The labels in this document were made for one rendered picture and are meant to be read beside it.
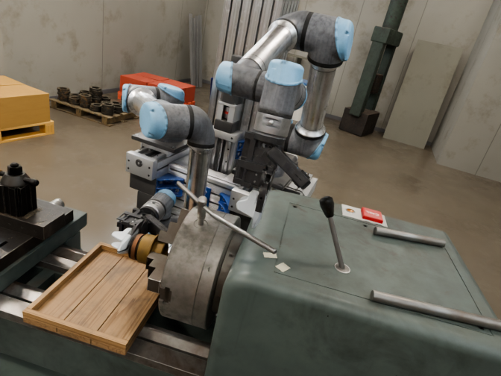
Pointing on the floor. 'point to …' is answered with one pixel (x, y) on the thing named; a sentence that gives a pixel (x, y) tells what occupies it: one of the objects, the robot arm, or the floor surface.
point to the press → (374, 73)
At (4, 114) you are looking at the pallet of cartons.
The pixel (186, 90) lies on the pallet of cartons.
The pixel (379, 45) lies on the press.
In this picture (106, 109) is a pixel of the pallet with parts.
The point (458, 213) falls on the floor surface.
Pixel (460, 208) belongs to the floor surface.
